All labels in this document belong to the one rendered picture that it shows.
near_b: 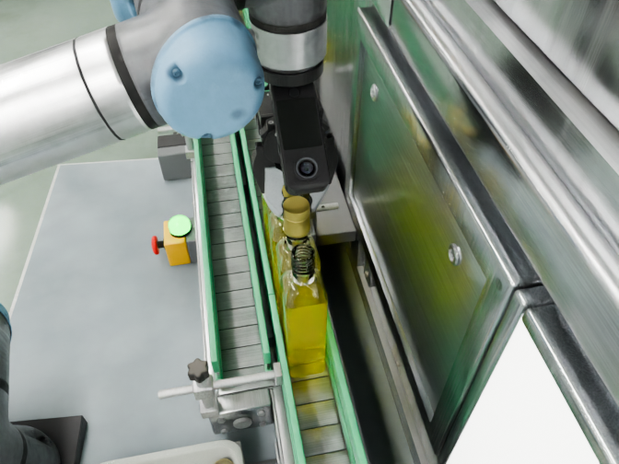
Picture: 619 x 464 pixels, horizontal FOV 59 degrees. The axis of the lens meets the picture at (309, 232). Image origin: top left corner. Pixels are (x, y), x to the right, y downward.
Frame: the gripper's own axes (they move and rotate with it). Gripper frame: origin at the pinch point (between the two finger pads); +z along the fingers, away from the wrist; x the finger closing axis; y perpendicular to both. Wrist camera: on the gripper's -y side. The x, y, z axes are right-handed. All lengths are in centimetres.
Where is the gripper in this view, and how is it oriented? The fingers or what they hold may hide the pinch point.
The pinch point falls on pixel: (296, 210)
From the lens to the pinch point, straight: 68.7
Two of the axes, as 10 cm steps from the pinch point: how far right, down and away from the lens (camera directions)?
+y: -2.0, -7.2, 6.7
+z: 0.0, 6.8, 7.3
